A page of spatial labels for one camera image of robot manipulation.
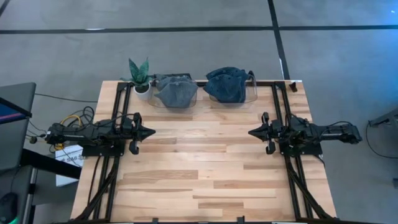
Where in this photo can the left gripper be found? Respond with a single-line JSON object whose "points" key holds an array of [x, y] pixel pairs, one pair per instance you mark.
{"points": [[130, 133]]}

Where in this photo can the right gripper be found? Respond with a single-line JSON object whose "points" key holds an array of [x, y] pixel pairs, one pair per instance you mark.
{"points": [[273, 133]]}

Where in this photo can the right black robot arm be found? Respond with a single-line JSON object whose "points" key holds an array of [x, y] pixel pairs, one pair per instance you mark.
{"points": [[323, 132]]}

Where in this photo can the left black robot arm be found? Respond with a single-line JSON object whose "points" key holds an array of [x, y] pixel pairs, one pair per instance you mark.
{"points": [[84, 133]]}

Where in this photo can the clear plastic bin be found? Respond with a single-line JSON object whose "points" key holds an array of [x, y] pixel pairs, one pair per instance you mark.
{"points": [[252, 93], [152, 101]]}

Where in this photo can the snake plant in white pot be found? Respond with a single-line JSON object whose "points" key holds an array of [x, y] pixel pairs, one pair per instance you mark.
{"points": [[141, 74]]}

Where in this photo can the white cardboard box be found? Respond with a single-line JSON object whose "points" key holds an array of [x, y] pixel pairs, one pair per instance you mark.
{"points": [[70, 165]]}

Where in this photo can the black table clamp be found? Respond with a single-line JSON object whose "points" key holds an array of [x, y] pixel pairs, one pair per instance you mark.
{"points": [[155, 221], [241, 220]]}

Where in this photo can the black desk crossbar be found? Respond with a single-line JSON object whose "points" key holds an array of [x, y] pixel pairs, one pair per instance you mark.
{"points": [[49, 163]]}

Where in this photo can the grey metal stand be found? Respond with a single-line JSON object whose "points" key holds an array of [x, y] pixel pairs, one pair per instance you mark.
{"points": [[385, 118]]}

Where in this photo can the grey desk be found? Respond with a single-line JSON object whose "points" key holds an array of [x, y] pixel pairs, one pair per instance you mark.
{"points": [[15, 140], [18, 186]]}

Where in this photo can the computer monitor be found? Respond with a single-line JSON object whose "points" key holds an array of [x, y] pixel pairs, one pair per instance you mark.
{"points": [[11, 112]]}

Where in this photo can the black computer mouse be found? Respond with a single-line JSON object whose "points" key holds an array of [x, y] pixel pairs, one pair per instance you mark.
{"points": [[7, 207]]}

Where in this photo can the black corner bracket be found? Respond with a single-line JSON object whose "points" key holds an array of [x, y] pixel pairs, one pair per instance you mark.
{"points": [[293, 87]]}

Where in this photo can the black aluminium table frame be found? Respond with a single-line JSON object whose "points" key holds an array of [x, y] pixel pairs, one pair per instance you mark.
{"points": [[203, 83]]}

